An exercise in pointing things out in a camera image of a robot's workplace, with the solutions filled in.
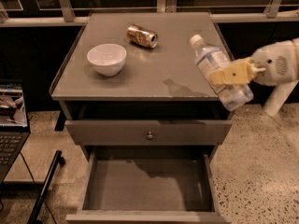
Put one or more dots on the black laptop stand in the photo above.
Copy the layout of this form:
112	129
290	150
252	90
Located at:
40	188

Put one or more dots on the crushed gold soda can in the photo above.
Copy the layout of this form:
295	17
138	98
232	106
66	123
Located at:
142	36

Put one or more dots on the metal window frame railing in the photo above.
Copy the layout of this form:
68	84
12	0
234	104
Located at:
77	12

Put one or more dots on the round brass drawer knob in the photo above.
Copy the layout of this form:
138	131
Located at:
150	136

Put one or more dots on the clear blue plastic bottle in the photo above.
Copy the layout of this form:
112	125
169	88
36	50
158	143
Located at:
208	59

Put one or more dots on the black laptop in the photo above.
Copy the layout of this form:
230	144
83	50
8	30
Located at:
14	123

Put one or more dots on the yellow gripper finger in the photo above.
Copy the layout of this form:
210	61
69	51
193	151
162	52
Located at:
241	71

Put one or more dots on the open grey middle drawer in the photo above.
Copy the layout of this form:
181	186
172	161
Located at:
148	185

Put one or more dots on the grey wooden drawer cabinet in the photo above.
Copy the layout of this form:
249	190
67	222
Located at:
155	84

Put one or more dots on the white diagonal post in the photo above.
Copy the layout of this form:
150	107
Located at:
278	97

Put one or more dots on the grey top drawer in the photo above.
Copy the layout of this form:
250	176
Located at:
134	132

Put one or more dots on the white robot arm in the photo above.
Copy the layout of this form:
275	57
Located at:
296	59

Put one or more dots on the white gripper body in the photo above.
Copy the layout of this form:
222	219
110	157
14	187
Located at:
273	65

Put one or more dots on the white ceramic bowl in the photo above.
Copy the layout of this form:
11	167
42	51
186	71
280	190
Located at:
107	59

